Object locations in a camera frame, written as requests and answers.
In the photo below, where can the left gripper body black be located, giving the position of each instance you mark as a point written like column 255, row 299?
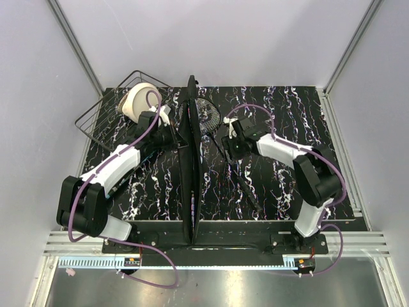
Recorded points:
column 165, row 137

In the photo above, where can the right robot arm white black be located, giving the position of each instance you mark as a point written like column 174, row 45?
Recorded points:
column 319, row 181

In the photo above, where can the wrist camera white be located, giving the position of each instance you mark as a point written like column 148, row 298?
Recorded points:
column 164, row 116
column 228, row 121

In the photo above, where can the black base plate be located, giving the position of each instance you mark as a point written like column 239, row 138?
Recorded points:
column 276, row 237

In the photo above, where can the black BOKA shuttlecock tube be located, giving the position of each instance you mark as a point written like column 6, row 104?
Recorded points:
column 128, row 179

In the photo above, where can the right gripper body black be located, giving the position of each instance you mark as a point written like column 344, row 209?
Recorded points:
column 234, row 146

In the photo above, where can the badminton racket black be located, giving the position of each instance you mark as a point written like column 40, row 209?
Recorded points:
column 210, row 120

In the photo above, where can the white round container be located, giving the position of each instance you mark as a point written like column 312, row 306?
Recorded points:
column 141, row 97

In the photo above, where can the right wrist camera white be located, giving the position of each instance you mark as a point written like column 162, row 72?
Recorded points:
column 228, row 121

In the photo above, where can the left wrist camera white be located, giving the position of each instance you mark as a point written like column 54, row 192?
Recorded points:
column 164, row 116

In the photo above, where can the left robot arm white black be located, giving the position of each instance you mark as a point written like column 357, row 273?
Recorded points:
column 83, row 200

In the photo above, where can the black racket bag Crossway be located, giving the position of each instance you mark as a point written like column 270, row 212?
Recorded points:
column 186, row 161

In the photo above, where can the black wire basket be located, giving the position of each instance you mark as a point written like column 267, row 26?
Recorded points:
column 102, row 122

